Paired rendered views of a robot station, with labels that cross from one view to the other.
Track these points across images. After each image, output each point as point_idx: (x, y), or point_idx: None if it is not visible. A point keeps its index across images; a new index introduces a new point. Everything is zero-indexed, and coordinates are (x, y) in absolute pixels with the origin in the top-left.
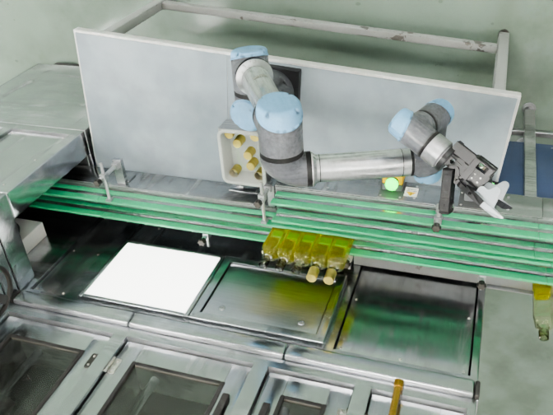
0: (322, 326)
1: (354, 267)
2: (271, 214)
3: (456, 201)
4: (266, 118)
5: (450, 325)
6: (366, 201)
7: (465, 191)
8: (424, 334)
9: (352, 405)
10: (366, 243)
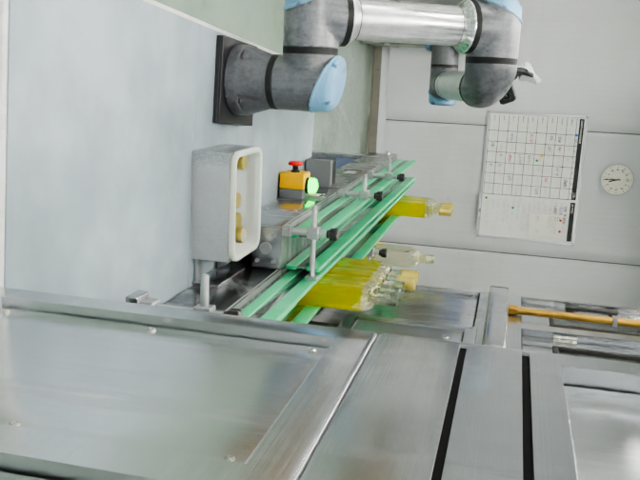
0: (450, 326)
1: (315, 318)
2: (290, 276)
3: (330, 188)
4: (521, 7)
5: (410, 294)
6: (318, 210)
7: (523, 70)
8: (428, 304)
9: (550, 330)
10: None
